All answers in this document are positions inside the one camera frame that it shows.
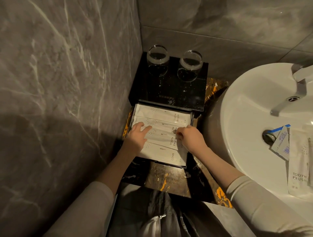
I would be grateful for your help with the person's left thumb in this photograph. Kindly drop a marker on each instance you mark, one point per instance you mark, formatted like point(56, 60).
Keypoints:
point(147, 130)

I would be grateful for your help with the person's left hand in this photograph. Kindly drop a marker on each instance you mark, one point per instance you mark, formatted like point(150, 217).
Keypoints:
point(135, 141)

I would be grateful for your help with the chrome basin faucet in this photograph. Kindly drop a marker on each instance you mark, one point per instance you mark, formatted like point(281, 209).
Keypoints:
point(300, 83)

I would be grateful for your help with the white ceramic wash basin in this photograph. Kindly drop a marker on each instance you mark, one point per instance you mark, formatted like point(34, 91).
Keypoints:
point(247, 114)

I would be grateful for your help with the person's left forearm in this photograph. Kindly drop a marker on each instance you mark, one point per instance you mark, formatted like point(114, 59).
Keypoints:
point(107, 178)

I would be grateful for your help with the dark zippered jacket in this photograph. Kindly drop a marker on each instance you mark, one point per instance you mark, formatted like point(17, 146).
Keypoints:
point(151, 214)

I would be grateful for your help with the white paper amenity packet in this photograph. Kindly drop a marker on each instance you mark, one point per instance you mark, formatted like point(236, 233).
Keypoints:
point(298, 166)
point(161, 154)
point(159, 113)
point(162, 126)
point(160, 138)

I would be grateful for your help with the person's right hand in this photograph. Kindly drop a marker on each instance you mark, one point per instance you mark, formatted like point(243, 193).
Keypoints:
point(193, 140)

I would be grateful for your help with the chrome basin drain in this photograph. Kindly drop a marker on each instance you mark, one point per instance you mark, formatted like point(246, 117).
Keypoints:
point(267, 137)

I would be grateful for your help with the black glossy amenity box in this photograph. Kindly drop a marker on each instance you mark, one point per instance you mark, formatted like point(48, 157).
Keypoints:
point(171, 90)

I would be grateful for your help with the person's right fingers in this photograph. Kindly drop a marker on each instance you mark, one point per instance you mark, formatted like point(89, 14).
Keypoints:
point(182, 134)

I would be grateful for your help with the black drawer tray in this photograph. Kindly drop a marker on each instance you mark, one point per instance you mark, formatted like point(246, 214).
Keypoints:
point(190, 117)

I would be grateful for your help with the clear drinking glass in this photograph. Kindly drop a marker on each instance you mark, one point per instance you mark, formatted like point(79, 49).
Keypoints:
point(157, 59)
point(190, 65)

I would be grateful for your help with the person's right forearm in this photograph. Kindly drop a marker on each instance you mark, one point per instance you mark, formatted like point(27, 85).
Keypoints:
point(234, 185)

